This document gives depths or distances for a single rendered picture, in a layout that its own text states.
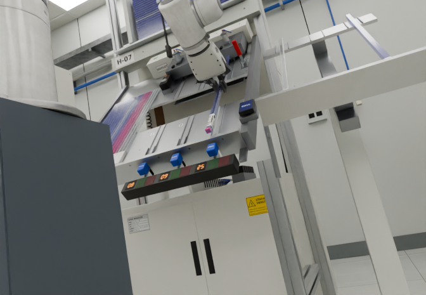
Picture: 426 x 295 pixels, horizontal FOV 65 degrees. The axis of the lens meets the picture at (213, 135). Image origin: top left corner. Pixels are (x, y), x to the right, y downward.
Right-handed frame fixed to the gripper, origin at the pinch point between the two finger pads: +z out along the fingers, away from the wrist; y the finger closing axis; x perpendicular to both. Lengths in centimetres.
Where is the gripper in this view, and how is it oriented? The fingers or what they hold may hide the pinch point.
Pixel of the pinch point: (219, 86)
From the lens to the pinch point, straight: 109.8
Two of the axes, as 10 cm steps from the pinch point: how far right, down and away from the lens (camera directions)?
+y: -9.0, 2.6, 3.5
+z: 4.3, 6.6, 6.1
